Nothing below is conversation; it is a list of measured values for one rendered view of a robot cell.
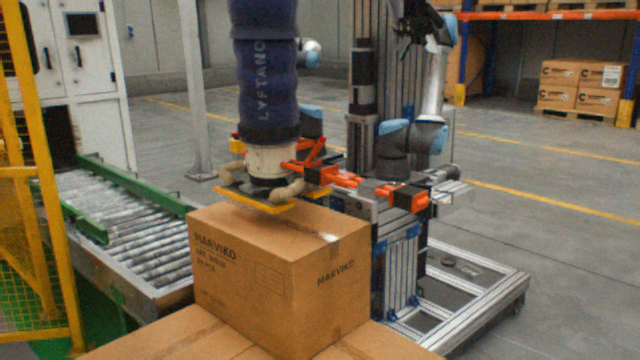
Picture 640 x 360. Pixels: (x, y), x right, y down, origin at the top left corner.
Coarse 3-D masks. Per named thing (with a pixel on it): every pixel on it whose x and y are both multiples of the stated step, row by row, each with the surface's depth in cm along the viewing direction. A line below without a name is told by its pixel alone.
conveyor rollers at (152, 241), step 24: (72, 192) 337; (96, 192) 339; (120, 192) 333; (96, 216) 297; (120, 216) 297; (144, 216) 298; (168, 216) 292; (96, 240) 264; (120, 240) 263; (144, 240) 263; (168, 240) 263; (144, 264) 237; (168, 264) 237; (168, 288) 217
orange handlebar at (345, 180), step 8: (304, 144) 196; (312, 144) 200; (296, 160) 175; (288, 168) 171; (296, 168) 168; (328, 176) 159; (336, 176) 156; (344, 176) 156; (352, 176) 156; (336, 184) 157; (344, 184) 154; (352, 184) 152; (376, 192) 146; (384, 192) 144; (424, 200) 138
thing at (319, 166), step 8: (320, 160) 168; (304, 168) 162; (312, 168) 163; (320, 168) 163; (328, 168) 160; (336, 168) 163; (304, 176) 164; (312, 176) 162; (320, 176) 159; (312, 184) 162; (320, 184) 160; (328, 184) 162
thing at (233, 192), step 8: (240, 184) 180; (216, 192) 184; (224, 192) 181; (232, 192) 179; (240, 192) 178; (264, 192) 171; (240, 200) 175; (248, 200) 172; (256, 200) 171; (264, 200) 170; (280, 200) 170; (288, 200) 171; (264, 208) 167; (272, 208) 165; (280, 208) 166; (288, 208) 168
